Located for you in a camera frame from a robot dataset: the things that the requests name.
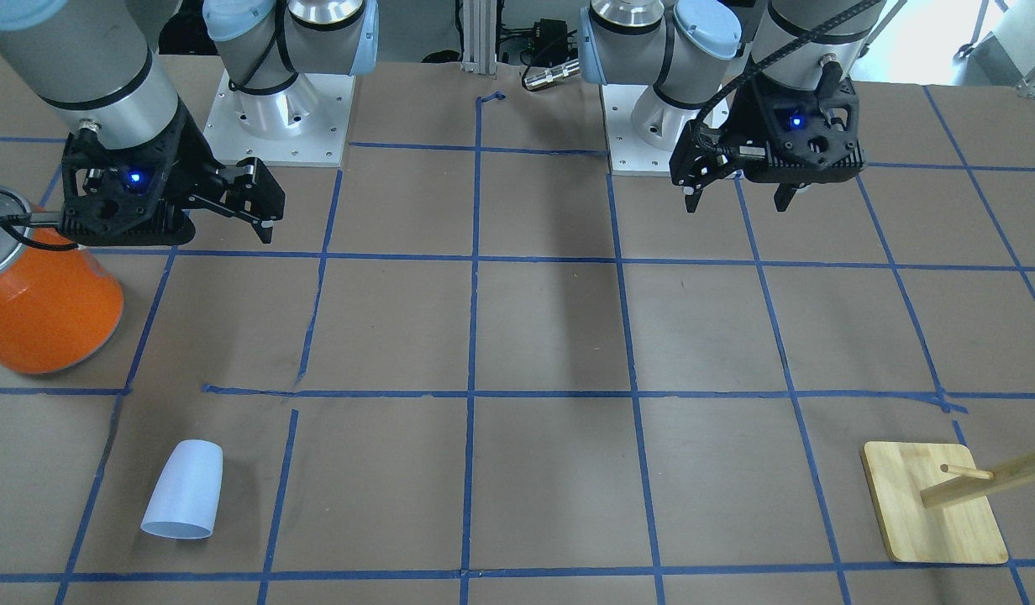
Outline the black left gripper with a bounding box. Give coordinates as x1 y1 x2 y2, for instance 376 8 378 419
669 57 864 213

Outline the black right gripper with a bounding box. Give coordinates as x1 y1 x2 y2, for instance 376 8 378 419
60 108 286 246

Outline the light blue plastic cup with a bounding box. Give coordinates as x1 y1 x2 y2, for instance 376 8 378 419
140 438 224 539

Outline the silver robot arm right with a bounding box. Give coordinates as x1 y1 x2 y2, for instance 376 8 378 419
0 1 379 252

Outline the silver metal connector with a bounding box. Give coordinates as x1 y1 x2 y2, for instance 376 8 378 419
522 59 581 92

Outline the orange can with silver lid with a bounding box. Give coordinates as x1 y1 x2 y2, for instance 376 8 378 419
0 187 124 375

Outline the wooden mug tree stand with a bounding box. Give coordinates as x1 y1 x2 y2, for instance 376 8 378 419
860 441 1035 566

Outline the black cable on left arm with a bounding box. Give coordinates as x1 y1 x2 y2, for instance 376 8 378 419
698 0 881 160

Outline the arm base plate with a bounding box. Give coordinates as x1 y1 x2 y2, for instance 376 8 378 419
200 74 357 168
601 84 701 177

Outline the aluminium frame post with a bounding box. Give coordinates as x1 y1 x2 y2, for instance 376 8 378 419
460 0 498 77

